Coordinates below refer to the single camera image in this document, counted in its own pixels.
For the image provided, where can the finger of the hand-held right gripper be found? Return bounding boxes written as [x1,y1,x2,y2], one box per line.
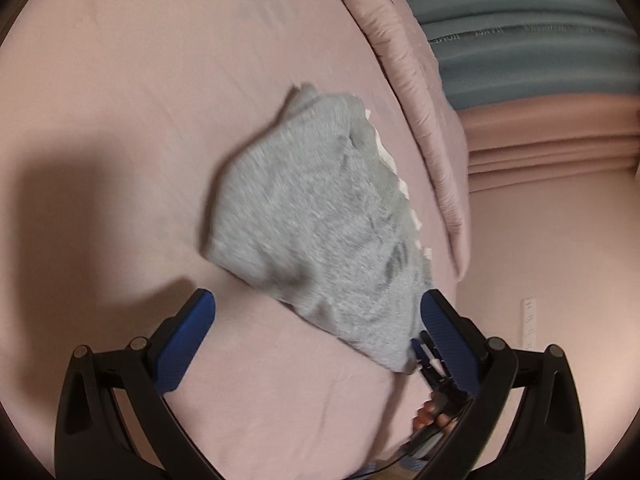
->
[411,330,452,392]

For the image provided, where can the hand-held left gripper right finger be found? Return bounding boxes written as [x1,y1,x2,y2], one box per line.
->
[420,289,587,480]

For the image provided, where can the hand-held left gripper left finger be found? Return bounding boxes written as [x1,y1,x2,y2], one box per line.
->
[54,288,217,480]

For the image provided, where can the grey sweatpants with cream waistband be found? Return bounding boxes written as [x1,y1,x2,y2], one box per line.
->
[200,82,436,375]

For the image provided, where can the person's right hand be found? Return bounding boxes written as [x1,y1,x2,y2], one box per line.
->
[413,399,458,433]

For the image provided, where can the pink bed sheet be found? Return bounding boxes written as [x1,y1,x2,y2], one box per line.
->
[0,0,463,480]

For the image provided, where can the pink quilt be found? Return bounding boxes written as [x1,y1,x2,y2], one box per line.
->
[312,0,472,281]

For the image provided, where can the blue folded blanket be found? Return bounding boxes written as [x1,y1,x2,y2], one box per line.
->
[400,0,640,111]

